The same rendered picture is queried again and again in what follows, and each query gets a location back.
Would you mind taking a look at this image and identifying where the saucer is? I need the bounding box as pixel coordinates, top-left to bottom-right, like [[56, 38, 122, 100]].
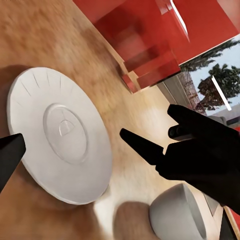
[[6, 67, 112, 205]]

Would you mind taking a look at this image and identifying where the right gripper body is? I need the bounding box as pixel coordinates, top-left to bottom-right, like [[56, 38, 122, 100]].
[[158, 138, 240, 207]]

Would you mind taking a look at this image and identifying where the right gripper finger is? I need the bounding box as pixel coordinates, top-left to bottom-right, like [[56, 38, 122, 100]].
[[167, 104, 240, 160], [119, 128, 189, 173]]

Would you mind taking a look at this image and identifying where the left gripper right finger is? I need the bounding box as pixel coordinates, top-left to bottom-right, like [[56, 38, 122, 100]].
[[223, 132, 240, 173]]

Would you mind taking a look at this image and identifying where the coffee cup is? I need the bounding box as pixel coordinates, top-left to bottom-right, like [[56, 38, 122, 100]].
[[149, 183, 208, 240]]

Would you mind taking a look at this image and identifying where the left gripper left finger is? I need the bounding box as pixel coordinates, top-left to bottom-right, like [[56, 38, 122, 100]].
[[0, 133, 26, 193]]

